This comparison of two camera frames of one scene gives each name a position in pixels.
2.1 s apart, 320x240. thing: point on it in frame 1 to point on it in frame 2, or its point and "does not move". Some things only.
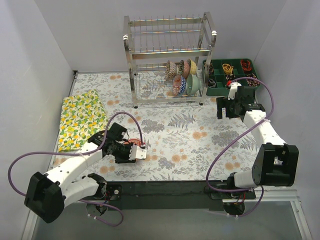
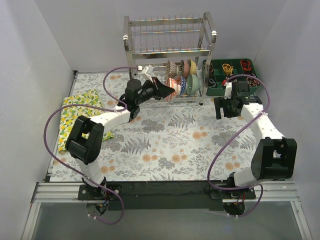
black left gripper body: [126, 154] to [157, 88]
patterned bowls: [170, 70] does not move
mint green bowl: [193, 84] does not move
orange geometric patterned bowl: [176, 85] does not move
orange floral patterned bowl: [135, 140] to [172, 83]
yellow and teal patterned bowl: [193, 67] does not move
